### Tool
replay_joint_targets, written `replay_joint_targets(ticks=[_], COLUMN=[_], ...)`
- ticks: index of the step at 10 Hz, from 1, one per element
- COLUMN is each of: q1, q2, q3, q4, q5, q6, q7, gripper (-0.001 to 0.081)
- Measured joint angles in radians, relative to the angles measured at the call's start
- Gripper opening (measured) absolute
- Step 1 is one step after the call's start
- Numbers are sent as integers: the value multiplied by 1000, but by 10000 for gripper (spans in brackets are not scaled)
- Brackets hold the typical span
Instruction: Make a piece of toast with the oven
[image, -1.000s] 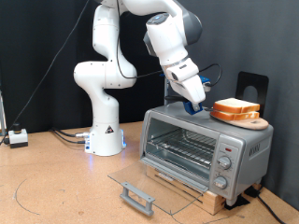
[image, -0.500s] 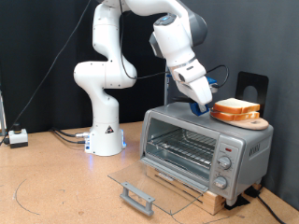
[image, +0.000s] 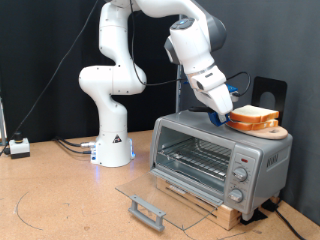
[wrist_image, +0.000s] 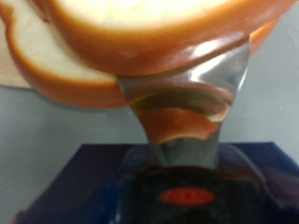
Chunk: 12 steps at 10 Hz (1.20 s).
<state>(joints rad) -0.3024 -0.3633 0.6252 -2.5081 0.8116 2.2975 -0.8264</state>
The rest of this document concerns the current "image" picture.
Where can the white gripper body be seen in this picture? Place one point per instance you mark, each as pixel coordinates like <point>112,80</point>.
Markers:
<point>216,93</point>

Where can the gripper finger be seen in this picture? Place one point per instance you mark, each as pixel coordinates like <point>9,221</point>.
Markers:
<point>224,117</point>

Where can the white bread slice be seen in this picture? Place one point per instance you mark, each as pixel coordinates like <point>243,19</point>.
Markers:
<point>253,112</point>
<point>246,126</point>

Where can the silver oven timer knob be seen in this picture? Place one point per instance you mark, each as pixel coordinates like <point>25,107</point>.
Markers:
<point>236,195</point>

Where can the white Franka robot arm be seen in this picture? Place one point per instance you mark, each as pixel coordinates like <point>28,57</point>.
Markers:
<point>106,83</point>

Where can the silver oven temperature knob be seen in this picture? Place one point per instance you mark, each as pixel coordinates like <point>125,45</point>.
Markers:
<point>240,174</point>

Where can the silver toaster oven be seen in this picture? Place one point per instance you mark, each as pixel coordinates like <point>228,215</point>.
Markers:
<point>266,173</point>

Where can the vertical metal pole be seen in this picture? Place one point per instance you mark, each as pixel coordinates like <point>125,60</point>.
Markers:
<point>179,96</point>

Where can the small round wooden board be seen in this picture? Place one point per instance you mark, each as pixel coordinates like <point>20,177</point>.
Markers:
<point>271,134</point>

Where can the black metal bookend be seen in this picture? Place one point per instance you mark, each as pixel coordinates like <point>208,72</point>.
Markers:
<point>270,85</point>

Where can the wooden crate base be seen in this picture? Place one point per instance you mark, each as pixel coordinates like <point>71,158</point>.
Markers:
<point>230,220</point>

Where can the emergency stop button box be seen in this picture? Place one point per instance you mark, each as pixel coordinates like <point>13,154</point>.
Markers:
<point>19,148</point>

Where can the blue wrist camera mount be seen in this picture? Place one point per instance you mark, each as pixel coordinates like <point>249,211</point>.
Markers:
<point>232,89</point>

